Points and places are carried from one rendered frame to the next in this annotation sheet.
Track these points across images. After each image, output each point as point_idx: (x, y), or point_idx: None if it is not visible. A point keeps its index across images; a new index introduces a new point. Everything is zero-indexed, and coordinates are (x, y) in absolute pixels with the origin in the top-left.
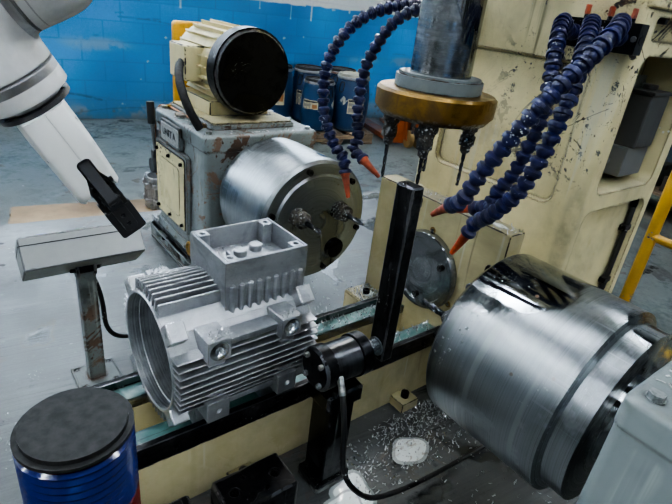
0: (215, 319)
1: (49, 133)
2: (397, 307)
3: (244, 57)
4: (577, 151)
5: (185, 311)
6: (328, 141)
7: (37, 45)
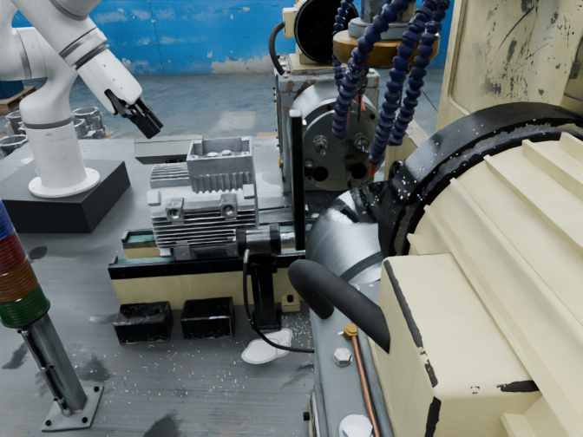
0: (184, 195)
1: (88, 74)
2: (300, 210)
3: (318, 16)
4: (524, 90)
5: (167, 187)
6: (336, 81)
7: (81, 24)
